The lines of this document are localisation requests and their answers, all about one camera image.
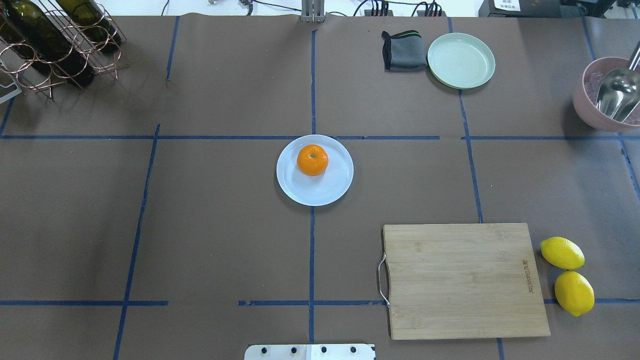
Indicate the light blue plate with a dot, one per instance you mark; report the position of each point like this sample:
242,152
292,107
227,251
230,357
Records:
320,190

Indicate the orange fruit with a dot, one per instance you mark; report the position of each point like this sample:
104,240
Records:
312,160

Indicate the light green plate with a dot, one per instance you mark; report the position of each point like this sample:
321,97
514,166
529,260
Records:
461,61

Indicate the black power strip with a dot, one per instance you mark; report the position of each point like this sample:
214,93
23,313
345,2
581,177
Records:
399,8

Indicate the wooden cutting board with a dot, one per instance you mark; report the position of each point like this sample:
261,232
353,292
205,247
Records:
460,281

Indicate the upper yellow lemon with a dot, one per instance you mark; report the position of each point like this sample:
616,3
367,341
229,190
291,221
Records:
562,253

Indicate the yellow lemon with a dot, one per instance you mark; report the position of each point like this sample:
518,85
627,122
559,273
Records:
574,293
562,253

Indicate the lower yellow lemon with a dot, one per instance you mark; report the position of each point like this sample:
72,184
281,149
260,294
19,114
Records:
574,293

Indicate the pink bowl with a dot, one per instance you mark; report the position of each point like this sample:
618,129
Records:
585,94

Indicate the metal scoop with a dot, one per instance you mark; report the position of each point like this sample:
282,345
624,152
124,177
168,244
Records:
619,92

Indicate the dark green wine bottle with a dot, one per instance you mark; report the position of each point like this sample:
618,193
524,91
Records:
51,45

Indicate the aluminium frame post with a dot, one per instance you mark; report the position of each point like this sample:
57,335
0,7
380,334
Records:
313,11

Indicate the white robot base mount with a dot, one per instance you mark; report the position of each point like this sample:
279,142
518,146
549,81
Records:
331,351

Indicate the copper wire bottle rack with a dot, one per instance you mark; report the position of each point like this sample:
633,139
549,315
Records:
20,62

